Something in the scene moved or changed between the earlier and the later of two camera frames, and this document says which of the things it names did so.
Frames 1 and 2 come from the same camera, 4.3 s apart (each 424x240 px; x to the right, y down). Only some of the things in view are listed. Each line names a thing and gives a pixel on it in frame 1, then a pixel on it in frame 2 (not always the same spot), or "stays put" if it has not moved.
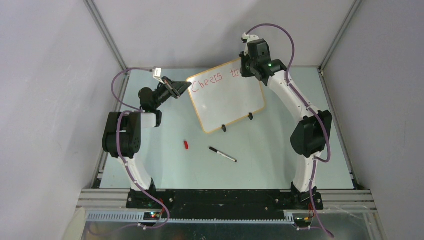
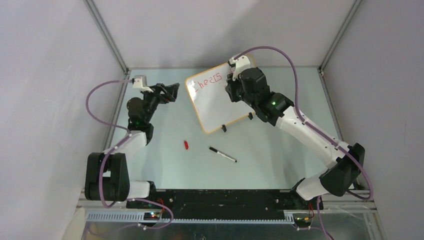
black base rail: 194,205 stays put
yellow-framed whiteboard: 222,96 stays put
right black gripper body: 247,65 → 237,93
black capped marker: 223,154 stays put
